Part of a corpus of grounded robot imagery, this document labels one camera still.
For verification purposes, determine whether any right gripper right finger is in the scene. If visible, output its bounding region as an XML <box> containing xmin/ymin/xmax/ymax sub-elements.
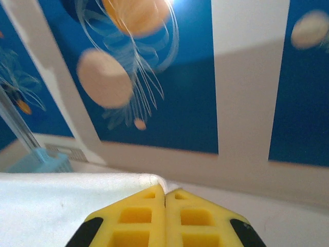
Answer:
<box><xmin>164</xmin><ymin>189</ymin><xmax>268</xmax><ymax>247</ymax></box>

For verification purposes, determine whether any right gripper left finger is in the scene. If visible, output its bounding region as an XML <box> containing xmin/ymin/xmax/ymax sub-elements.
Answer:
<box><xmin>65</xmin><ymin>184</ymin><xmax>167</xmax><ymax>247</ymax></box>

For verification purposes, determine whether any white t-shirt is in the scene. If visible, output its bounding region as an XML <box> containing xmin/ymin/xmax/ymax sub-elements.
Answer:
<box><xmin>0</xmin><ymin>171</ymin><xmax>180</xmax><ymax>247</ymax></box>

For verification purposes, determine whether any white table cloth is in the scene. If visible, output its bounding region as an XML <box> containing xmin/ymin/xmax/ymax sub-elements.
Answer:
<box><xmin>71</xmin><ymin>162</ymin><xmax>329</xmax><ymax>247</ymax></box>

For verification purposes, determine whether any light blue plastic basket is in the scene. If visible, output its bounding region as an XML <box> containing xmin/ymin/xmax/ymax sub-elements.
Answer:
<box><xmin>5</xmin><ymin>148</ymin><xmax>71</xmax><ymax>173</ymax></box>

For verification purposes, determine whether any aluminium frame post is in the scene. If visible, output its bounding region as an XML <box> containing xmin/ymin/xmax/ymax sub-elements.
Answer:
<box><xmin>0</xmin><ymin>84</ymin><xmax>39</xmax><ymax>152</ymax></box>

